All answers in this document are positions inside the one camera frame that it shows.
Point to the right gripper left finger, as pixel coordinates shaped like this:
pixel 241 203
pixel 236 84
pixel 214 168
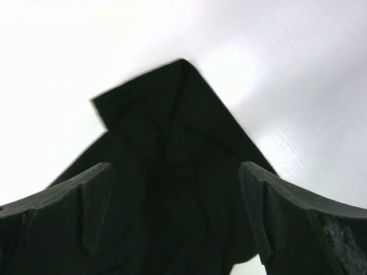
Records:
pixel 57 230

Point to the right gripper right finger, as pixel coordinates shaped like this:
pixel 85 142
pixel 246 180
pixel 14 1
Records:
pixel 300 232

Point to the black t-shirt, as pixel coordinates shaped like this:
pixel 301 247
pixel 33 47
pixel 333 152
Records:
pixel 176 206

